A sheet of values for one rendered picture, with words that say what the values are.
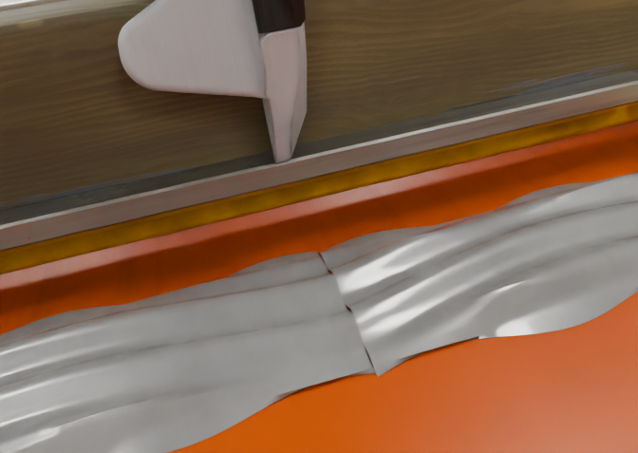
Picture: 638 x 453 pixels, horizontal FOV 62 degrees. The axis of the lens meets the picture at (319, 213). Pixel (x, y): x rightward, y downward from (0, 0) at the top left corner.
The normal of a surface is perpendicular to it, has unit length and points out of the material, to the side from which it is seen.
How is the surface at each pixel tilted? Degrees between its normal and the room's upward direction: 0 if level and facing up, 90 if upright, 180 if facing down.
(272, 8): 84
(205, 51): 82
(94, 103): 90
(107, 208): 90
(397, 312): 32
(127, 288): 0
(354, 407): 0
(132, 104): 90
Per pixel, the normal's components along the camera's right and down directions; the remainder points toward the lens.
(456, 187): -0.11, -0.84
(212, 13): 0.25, 0.36
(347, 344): 0.07, -0.41
